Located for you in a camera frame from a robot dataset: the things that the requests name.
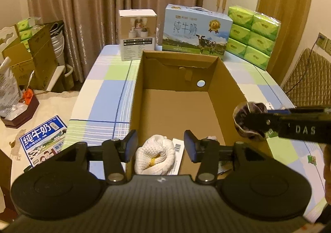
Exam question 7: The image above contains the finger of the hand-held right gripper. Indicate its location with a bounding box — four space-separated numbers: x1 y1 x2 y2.
267 106 329 115
244 112 281 137

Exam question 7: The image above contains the wrapped green tissue bundle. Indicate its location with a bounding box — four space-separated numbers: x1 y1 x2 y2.
224 5 282 71

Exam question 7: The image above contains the quilted cushion chair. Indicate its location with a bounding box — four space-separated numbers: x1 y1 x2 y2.
281 47 331 109

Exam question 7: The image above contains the brown shiny curtain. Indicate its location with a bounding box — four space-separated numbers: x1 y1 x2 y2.
26 0 209 92

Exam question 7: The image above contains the dark brown wooden furniture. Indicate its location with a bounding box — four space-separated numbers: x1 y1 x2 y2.
0 149 13 214

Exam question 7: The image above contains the brown cardboard box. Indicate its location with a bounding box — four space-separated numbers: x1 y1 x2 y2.
130 50 275 177

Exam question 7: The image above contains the white carved chair back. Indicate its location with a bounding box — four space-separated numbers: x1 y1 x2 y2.
0 25 22 54

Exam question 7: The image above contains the black cable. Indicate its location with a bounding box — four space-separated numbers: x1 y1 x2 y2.
284 36 322 94

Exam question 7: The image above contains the wall socket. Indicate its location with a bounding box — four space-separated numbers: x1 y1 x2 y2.
317 32 331 55

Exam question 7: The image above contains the metal rod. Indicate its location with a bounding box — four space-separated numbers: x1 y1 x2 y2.
25 70 36 92

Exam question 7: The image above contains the small green tissue stack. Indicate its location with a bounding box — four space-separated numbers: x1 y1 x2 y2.
17 17 42 50

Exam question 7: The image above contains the person's right hand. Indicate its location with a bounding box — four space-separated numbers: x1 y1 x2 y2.
322 145 331 197

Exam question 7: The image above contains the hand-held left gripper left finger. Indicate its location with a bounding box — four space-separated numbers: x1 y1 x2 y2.
61 130 139 185

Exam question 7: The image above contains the dark red wooden box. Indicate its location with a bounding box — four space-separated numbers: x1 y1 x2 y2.
1 92 40 129

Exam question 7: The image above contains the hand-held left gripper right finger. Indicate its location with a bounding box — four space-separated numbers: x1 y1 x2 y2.
183 130 262 185

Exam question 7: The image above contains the orange toy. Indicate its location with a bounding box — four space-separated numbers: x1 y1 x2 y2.
22 87 35 104

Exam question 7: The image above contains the flat blue milk box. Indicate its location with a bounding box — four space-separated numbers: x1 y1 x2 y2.
19 115 68 168

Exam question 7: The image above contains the white knitted cloth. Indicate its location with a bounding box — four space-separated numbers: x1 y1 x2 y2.
134 134 177 176

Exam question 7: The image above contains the white product box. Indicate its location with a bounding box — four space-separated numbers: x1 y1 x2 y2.
118 9 158 62

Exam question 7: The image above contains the golden curtain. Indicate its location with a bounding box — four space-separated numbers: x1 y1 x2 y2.
257 0 315 78

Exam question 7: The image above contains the large brown storage carton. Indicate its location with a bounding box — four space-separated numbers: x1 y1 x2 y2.
2 24 60 92

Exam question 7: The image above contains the stack of white buckets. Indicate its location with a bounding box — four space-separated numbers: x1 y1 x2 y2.
50 22 67 67

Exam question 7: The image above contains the blue milk carton case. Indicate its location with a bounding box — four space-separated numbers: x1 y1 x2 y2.
162 4 233 62

